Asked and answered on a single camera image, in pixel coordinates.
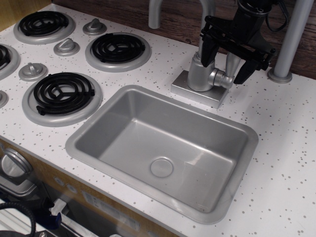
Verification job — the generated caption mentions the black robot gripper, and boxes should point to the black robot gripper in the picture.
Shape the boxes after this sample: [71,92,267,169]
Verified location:
[201,0,276,84]

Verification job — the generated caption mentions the silver faucet lever handle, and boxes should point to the silver faucet lever handle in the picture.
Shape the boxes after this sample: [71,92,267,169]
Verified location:
[209,52,240,89]

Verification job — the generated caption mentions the silver toy faucet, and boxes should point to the silver toy faucet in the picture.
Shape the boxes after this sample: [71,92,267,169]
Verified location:
[148,0,229,109]

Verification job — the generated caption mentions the grey support pole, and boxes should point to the grey support pole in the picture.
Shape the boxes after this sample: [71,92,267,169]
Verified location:
[267,0,314,84]

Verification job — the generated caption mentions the grey plastic sink basin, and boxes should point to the grey plastic sink basin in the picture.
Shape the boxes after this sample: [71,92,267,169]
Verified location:
[66,85,259,224]

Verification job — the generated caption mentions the black coil burner back right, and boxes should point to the black coil burner back right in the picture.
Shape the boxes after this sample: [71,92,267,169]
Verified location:
[85,33,152,73]

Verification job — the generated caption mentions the black coil burner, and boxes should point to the black coil burner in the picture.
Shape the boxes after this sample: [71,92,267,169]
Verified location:
[22,72,103,127]
[85,33,152,73]
[13,11,76,45]
[0,44,20,80]

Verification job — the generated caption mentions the silver stove knob top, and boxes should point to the silver stove knob top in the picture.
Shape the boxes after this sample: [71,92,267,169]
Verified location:
[82,18,107,36]

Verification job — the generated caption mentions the silver stove knob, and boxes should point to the silver stove knob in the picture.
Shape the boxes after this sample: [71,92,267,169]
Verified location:
[18,63,48,82]
[82,18,107,36]
[53,38,80,57]

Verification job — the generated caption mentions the silver stove knob middle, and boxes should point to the silver stove knob middle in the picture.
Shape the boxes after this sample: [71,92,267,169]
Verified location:
[53,38,80,57]

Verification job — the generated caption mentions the black coil burner front right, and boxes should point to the black coil burner front right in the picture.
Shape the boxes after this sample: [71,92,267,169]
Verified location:
[22,72,103,127]

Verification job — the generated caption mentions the black coil burner back left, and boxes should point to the black coil burner back left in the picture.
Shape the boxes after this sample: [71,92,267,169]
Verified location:
[13,11,76,45]

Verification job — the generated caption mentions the silver stove knob lower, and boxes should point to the silver stove knob lower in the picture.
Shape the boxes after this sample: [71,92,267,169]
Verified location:
[18,63,48,82]

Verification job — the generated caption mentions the black coil burner far left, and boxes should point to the black coil burner far left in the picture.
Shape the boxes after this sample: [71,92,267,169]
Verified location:
[0,44,20,80]

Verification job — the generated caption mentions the silver stove knob left edge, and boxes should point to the silver stove knob left edge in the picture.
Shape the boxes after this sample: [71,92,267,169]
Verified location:
[0,90,8,108]

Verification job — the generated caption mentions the blue clamp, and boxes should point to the blue clamp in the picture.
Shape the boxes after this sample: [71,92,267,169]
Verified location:
[47,212,62,230]

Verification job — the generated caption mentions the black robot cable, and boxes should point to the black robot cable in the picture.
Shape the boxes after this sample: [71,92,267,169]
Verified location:
[265,0,290,32]

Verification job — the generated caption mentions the silver oven door handle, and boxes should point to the silver oven door handle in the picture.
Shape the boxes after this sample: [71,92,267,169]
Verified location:
[0,148,33,185]

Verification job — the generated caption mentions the black cable lower left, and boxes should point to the black cable lower left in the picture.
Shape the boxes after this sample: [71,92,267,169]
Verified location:
[0,201,38,235]

